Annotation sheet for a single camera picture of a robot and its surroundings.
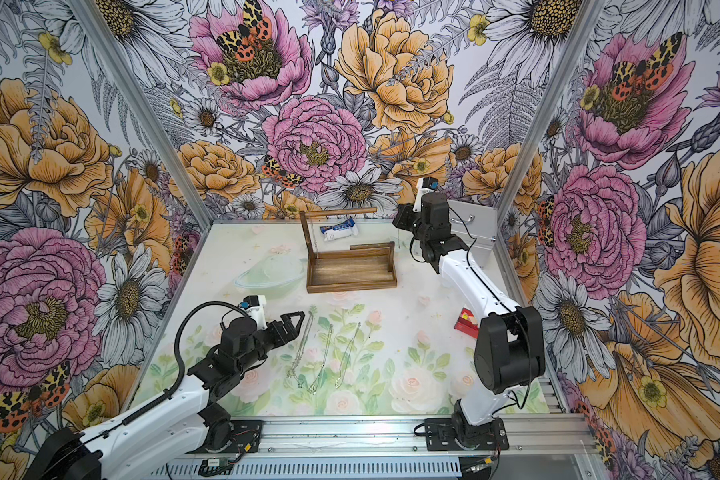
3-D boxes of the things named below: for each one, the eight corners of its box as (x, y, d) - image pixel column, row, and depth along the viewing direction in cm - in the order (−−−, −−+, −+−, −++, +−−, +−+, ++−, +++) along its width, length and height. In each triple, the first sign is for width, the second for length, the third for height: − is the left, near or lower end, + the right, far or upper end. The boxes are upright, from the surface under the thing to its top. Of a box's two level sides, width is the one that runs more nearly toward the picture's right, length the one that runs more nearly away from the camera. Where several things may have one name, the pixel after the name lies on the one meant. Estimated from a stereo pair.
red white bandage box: (456, 338, 94) (460, 330, 90) (452, 315, 99) (456, 307, 95) (475, 338, 94) (480, 330, 90) (470, 315, 99) (474, 307, 95)
